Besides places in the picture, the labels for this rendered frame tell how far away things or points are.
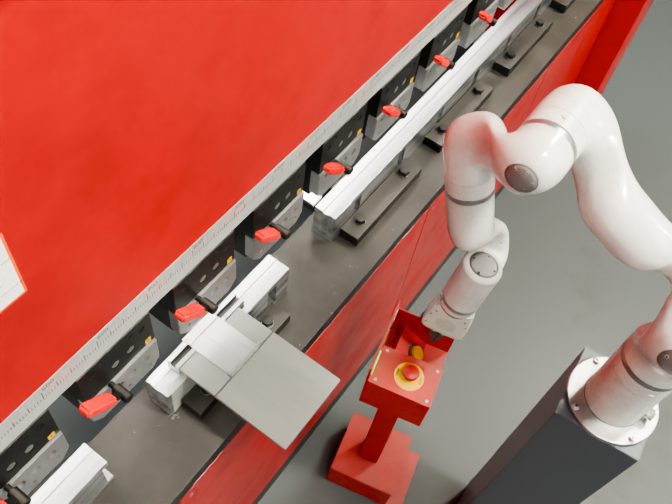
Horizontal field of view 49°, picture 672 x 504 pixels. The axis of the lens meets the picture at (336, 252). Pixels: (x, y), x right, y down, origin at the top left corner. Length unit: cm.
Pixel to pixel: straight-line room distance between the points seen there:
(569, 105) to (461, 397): 162
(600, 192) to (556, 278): 183
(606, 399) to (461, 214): 47
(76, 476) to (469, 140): 92
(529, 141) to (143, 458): 96
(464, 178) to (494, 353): 154
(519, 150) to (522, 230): 200
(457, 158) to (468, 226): 16
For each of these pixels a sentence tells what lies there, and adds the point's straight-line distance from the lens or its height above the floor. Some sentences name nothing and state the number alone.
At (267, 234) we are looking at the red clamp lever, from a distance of 128.
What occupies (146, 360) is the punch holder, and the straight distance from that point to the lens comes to 128.
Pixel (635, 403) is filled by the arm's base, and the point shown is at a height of 112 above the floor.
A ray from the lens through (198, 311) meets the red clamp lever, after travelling 122.
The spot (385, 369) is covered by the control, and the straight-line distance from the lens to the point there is 177.
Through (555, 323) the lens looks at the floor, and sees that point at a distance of 292.
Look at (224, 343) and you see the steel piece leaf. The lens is 152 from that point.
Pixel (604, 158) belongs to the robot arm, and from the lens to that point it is 123.
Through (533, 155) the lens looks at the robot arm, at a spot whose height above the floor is 158.
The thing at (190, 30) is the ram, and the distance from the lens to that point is 87.
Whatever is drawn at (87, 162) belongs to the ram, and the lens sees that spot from 85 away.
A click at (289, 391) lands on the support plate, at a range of 148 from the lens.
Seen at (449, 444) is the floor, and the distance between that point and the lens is 259.
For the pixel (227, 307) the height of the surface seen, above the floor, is 99.
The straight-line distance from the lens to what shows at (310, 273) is 176.
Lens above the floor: 236
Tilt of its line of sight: 55 degrees down
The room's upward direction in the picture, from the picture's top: 11 degrees clockwise
